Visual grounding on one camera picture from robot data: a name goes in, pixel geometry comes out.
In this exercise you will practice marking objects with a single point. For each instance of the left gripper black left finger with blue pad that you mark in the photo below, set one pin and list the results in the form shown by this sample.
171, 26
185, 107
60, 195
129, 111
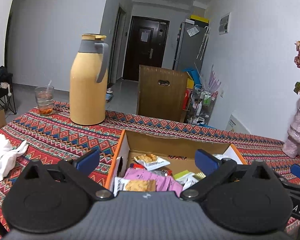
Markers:
77, 172

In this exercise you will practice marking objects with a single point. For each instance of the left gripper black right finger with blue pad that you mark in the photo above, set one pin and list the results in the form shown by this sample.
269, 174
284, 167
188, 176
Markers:
216, 171

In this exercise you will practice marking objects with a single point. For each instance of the pink snack packet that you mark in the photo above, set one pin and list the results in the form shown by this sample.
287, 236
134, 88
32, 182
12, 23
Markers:
163, 183

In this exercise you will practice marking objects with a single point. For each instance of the green snack packet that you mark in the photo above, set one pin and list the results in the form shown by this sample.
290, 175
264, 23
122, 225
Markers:
182, 175

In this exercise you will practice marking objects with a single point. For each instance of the pink flower vase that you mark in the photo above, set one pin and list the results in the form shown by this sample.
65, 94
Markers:
291, 146

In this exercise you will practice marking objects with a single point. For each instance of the cracker packet in box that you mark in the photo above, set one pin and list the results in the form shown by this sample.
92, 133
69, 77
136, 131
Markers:
135, 185

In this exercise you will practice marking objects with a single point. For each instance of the colourful patterned tablecloth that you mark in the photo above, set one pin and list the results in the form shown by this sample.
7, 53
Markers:
54, 137

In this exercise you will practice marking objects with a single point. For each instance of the red orange cardboard box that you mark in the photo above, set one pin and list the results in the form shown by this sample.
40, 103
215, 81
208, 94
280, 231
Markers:
179, 152

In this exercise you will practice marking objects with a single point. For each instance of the white crumpled cloth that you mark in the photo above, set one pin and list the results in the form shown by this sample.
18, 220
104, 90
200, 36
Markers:
8, 155

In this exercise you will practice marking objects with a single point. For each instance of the glass cup with drink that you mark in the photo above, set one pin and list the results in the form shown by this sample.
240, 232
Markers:
44, 99

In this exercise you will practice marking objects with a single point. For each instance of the brown wooden chair back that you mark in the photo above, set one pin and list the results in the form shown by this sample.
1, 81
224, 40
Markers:
161, 93

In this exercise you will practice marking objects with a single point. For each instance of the yellow thermos jug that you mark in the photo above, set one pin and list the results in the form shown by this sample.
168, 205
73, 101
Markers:
88, 81

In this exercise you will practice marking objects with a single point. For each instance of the black folding chair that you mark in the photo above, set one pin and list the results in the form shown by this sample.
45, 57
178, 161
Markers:
7, 99

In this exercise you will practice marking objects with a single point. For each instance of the grey refrigerator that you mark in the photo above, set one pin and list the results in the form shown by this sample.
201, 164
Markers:
190, 44

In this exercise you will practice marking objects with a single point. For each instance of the dark entrance door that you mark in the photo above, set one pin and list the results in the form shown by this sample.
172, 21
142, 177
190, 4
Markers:
146, 45

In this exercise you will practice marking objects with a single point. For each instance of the wire storage rack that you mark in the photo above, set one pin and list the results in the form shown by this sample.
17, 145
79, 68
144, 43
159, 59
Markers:
200, 106

